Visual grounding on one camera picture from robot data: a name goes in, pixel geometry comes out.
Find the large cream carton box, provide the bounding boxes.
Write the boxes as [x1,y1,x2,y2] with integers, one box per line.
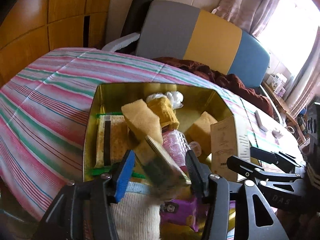
[210,116,251,182]

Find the pink hair roller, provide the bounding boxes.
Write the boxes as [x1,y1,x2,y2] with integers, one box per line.
[162,130,202,167]

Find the small green carton box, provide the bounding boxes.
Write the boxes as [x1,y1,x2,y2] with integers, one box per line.
[133,135,191,200]

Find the block yellow sponge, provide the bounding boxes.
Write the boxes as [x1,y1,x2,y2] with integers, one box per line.
[184,112,217,157]

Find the purple snack pouch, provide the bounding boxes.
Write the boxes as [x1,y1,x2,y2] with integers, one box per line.
[159,195,235,233]

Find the green cracker packet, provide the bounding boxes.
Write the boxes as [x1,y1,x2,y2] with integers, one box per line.
[85,112,129,176]

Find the wedge yellow sponge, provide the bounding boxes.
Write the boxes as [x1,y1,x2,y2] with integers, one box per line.
[121,99,163,145]

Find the yellow sock ball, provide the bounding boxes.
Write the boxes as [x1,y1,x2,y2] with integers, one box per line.
[147,96,180,130]

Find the white plastic bag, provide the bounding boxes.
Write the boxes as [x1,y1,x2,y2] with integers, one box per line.
[146,91,184,109]

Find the wooden side table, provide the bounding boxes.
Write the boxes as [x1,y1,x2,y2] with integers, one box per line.
[261,81,299,139]

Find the gold tin box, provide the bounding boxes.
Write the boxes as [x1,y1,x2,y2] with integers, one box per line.
[81,82,251,240]

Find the white boxes on table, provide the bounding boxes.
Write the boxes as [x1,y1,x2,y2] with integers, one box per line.
[266,73,287,98]

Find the maroon blanket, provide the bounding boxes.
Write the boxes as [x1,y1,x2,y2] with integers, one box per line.
[153,57,274,118]

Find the striped bed sheet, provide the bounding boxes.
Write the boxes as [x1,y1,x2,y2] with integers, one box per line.
[0,47,304,222]

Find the grey yellow blue headboard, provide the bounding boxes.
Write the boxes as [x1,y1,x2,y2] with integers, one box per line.
[136,0,270,88]

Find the pink curtain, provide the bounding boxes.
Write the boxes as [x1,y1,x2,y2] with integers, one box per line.
[212,0,319,116]

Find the wooden wardrobe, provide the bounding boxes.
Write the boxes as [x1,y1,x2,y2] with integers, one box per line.
[1,0,110,85]

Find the white bed rail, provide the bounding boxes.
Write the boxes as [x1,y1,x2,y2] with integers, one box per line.
[101,33,140,53]

